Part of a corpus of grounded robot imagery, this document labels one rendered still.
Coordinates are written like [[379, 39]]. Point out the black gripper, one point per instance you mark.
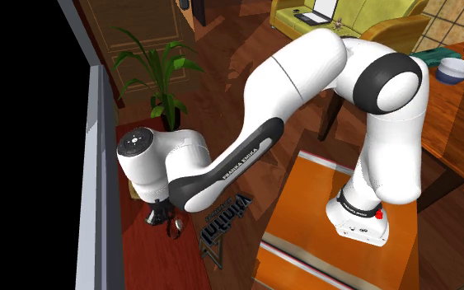
[[159, 209]]

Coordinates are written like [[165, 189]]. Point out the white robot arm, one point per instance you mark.
[[392, 152]]

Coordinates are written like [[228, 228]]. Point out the red wooden table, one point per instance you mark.
[[155, 257]]

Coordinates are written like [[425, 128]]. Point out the orange robot stand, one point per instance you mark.
[[308, 225]]

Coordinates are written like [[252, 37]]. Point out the green potted plant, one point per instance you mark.
[[163, 76]]

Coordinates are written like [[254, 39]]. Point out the brown panelled door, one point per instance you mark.
[[143, 28]]

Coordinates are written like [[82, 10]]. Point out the yellow-green sofa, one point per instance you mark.
[[360, 16]]

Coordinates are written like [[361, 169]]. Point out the brown wooden table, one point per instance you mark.
[[456, 120]]

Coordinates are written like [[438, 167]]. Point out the green flat box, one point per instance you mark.
[[430, 56]]

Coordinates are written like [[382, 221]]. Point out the white and blue bowl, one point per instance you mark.
[[454, 70]]

